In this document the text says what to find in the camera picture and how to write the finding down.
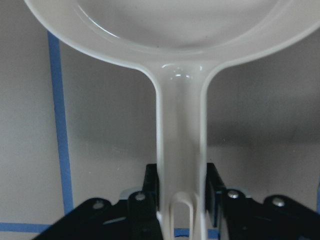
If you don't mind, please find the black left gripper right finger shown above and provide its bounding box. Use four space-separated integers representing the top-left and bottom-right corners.
205 163 320 240

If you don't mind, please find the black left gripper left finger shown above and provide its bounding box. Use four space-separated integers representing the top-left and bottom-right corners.
36 163 163 240

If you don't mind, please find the beige plastic dustpan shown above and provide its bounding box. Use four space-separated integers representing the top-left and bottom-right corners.
26 0 320 240

